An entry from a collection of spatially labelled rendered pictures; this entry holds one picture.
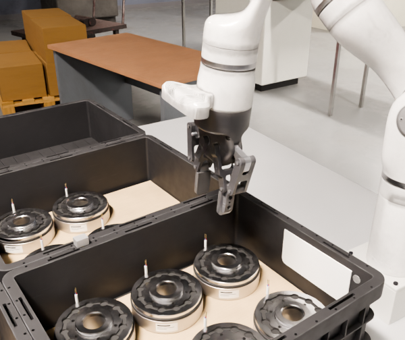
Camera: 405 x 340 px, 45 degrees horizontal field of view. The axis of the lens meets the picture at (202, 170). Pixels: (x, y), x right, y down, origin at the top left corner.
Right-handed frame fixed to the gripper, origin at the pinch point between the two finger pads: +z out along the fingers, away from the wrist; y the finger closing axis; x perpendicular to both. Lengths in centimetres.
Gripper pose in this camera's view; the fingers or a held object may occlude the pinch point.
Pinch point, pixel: (212, 193)
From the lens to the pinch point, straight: 70.9
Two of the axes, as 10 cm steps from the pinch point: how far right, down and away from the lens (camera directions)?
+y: -5.3, -4.4, 7.3
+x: -8.5, 1.8, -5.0
